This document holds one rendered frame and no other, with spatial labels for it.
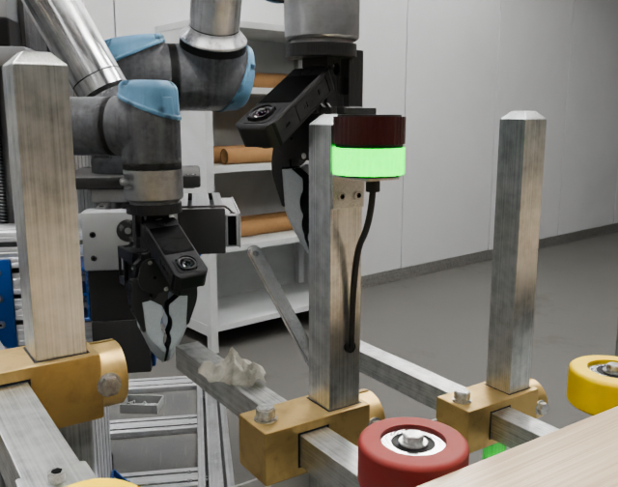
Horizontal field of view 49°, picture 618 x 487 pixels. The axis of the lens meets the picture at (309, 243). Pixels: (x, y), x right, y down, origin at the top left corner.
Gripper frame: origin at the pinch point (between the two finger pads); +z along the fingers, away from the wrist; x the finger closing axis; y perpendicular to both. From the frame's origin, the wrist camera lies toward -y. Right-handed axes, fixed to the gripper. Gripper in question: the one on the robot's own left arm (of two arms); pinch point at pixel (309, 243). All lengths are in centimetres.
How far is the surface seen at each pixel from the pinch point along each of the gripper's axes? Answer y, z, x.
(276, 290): -4.7, 4.1, 0.5
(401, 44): 346, -57, 182
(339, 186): -6.8, -7.0, -8.3
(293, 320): -3.8, 7.2, -0.8
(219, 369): -5.9, 13.6, 7.5
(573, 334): 300, 100, 50
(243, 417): -13.0, 13.8, -2.3
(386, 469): -18.1, 10.6, -20.0
